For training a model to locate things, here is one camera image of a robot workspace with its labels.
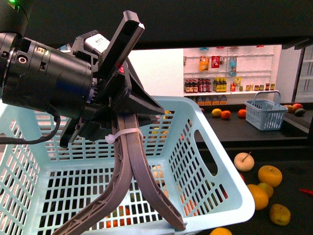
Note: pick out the red chili pepper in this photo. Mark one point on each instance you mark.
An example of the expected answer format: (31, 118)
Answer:
(307, 191)

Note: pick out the white pear with stem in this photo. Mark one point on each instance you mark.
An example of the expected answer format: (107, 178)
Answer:
(244, 161)

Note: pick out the yellow orange round fruit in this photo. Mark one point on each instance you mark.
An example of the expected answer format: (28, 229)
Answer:
(259, 195)

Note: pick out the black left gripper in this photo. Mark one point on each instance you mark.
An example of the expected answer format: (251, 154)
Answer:
(115, 87)

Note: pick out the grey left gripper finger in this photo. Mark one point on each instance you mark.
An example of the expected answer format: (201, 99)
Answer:
(109, 200)
(144, 177)

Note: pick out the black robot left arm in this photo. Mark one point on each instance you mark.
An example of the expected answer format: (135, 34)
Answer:
(38, 77)

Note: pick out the brown kiwi fruit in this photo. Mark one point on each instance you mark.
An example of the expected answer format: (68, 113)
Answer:
(279, 215)

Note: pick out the large light blue basket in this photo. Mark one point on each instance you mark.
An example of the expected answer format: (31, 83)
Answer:
(43, 185)

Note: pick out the small blue basket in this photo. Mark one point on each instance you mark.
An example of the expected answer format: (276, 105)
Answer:
(265, 115)

